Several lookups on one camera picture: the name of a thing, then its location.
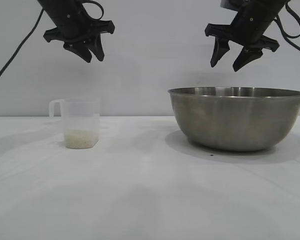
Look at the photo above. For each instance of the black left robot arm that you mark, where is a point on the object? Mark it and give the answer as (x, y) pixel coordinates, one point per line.
(60, 3)

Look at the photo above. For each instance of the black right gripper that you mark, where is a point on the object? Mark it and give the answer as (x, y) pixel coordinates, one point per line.
(250, 27)

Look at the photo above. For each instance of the translucent plastic measuring cup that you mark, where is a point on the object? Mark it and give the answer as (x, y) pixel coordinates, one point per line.
(82, 117)

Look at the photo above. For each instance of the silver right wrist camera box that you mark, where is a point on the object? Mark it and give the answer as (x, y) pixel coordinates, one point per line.
(225, 3)

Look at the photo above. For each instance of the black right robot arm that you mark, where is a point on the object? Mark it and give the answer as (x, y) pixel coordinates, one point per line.
(262, 3)

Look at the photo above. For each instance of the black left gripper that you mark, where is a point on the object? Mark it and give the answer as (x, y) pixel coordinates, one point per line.
(70, 25)

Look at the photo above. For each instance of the stainless steel mixing bowl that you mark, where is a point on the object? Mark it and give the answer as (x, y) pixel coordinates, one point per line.
(235, 120)

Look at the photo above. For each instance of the white uncooked rice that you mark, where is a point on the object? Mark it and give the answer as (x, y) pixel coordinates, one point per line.
(80, 140)

